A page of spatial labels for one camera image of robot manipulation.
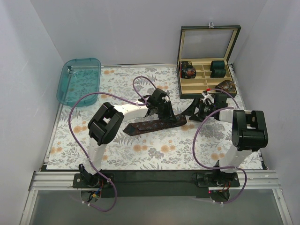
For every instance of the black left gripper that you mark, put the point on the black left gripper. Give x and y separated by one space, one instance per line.
165 112

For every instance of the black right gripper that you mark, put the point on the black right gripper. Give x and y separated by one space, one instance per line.
198 109

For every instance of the brown blue floral tie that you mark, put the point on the brown blue floral tie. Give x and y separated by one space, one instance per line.
145 127

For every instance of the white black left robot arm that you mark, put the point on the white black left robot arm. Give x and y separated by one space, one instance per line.
105 124

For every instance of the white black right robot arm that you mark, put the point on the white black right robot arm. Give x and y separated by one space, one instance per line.
249 134

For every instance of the floral patterned table mat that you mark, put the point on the floral patterned table mat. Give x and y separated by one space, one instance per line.
187 147

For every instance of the dark floral rolled tie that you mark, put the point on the dark floral rolled tie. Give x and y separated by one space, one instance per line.
186 64
188 73

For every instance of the dark green tie box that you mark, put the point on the dark green tie box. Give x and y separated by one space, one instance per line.
201 45

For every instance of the brown patterned rolled tie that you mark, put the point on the brown patterned rolled tie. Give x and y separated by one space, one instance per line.
227 85

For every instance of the dark green rolled tie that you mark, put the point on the dark green rolled tie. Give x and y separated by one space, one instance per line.
217 64
218 73

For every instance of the teal transparent plastic tray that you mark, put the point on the teal transparent plastic tray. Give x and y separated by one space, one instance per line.
78 78

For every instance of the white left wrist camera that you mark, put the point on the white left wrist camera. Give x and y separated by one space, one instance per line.
167 98

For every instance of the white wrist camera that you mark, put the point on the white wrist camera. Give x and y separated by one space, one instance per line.
207 97
167 98

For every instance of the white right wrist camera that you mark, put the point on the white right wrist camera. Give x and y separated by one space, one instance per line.
207 97

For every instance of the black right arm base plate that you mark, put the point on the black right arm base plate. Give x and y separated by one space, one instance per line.
211 179

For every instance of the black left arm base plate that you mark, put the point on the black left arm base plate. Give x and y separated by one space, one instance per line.
96 181

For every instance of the aluminium frame rail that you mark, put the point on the aluminium frame rail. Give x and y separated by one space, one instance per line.
156 198

